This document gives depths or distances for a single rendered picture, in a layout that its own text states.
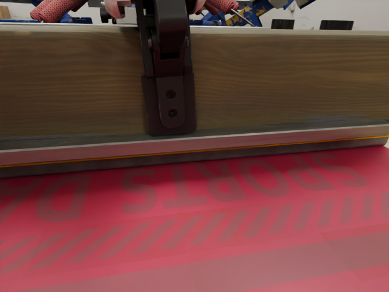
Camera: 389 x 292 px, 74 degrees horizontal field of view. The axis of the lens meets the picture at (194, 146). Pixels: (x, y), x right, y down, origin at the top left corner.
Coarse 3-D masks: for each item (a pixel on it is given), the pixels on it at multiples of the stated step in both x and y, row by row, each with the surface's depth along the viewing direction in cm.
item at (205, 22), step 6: (66, 18) 87; (72, 18) 116; (78, 18) 120; (84, 18) 124; (90, 18) 126; (192, 24) 132; (198, 24) 129; (204, 24) 97; (210, 24) 96; (216, 24) 98; (222, 24) 106
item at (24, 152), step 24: (360, 120) 21; (384, 120) 21; (0, 144) 16; (24, 144) 16; (48, 144) 16; (72, 144) 16; (96, 144) 16; (120, 144) 16; (144, 144) 17; (168, 144) 17; (192, 144) 17; (216, 144) 18; (240, 144) 18; (264, 144) 19
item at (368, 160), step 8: (336, 152) 23; (344, 152) 23; (352, 152) 23; (360, 152) 23; (368, 152) 23; (376, 152) 23; (384, 152) 23; (352, 160) 22; (360, 160) 22; (368, 160) 22; (376, 160) 22; (384, 160) 22; (360, 168) 21; (368, 168) 21; (376, 168) 21; (384, 168) 21; (376, 176) 20; (384, 176) 20; (384, 184) 19
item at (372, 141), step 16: (304, 144) 22; (320, 144) 23; (336, 144) 23; (352, 144) 23; (368, 144) 24; (384, 144) 24; (96, 160) 19; (112, 160) 19; (128, 160) 19; (144, 160) 20; (160, 160) 20; (176, 160) 20; (192, 160) 21; (0, 176) 18; (16, 176) 18
